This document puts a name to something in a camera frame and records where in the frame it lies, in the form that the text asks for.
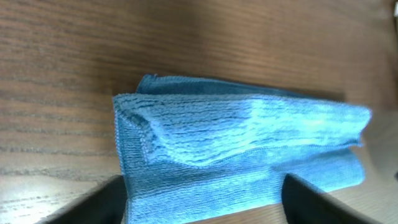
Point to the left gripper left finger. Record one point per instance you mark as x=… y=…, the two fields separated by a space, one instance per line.
x=103 y=204

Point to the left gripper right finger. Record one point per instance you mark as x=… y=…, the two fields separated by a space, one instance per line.
x=303 y=203

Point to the blue microfibre cloth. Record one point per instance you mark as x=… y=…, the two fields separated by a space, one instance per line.
x=197 y=148

